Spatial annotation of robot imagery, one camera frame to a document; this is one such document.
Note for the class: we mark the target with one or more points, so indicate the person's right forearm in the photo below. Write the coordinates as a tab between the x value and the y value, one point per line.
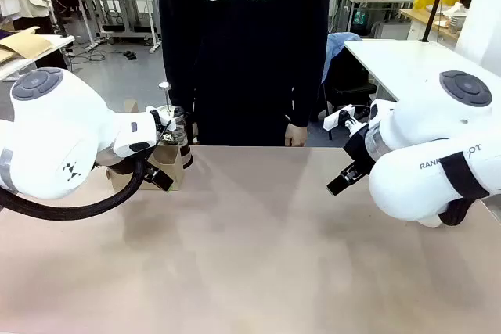
178	76

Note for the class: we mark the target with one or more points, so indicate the blue cloth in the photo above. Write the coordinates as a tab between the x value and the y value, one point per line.
336	52

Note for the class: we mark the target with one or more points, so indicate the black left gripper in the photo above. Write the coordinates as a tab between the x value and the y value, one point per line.
123	167

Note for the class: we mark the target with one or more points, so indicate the person in black sweater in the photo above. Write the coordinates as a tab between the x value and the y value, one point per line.
246	56

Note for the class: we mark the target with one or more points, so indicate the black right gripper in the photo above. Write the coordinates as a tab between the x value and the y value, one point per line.
360	152

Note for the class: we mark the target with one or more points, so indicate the brown cardboard sheet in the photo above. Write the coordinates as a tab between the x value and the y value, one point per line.
23	42

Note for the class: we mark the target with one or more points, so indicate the black stand pole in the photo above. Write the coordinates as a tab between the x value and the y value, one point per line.
434	1

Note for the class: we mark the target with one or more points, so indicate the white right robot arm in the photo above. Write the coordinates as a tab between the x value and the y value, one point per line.
422	146

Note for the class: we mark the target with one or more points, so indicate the brown cardboard cup carrier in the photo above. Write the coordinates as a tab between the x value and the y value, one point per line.
172	166

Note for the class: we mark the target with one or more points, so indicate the white side table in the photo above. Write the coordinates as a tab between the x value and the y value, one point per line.
407	64

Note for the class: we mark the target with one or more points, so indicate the person's left forearm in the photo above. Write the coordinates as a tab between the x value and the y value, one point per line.
305	91

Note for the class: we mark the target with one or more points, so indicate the person's right hand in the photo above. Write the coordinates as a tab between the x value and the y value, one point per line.
194	131

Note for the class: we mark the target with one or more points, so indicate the wooden table with dishes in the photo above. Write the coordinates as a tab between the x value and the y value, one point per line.
434	21

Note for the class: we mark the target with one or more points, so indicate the person's left hand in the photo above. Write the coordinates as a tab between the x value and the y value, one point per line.
296	135

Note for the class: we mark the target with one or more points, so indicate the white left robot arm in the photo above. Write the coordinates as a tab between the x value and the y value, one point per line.
51	134

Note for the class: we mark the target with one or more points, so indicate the white table with cardboard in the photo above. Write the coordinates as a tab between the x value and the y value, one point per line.
35	56

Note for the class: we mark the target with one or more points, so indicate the glass french press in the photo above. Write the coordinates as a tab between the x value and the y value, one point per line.
178	124

